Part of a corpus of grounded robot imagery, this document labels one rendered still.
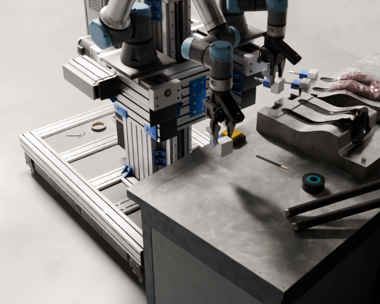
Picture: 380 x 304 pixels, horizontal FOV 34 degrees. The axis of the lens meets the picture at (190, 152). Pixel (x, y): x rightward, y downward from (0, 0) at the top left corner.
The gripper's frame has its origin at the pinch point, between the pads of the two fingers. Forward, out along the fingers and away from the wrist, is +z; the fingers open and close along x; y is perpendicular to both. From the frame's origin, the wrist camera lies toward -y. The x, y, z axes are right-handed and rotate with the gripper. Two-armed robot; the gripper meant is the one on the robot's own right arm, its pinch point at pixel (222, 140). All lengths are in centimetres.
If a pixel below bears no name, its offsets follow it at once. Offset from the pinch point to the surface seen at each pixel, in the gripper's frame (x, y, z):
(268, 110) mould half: -33.9, 15.8, 6.1
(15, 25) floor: -53, 389, 96
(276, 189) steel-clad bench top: -10.9, -17.3, 15.0
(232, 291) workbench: 21, -35, 31
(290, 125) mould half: -34.1, 2.7, 6.6
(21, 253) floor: 54, 93, 95
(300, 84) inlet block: -62, 28, 8
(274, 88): -43.7, 24.0, 2.5
